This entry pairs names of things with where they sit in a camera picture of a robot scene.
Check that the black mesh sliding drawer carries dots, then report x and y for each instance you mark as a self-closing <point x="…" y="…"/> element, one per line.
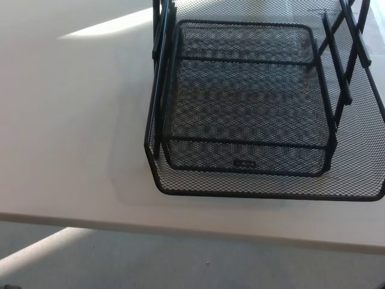
<point x="270" y="188"/>

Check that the black mesh tray with label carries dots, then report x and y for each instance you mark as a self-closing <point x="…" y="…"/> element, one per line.
<point x="245" y="163"/>

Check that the black metal rack frame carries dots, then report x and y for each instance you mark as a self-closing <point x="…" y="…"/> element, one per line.
<point x="155" y="48"/>

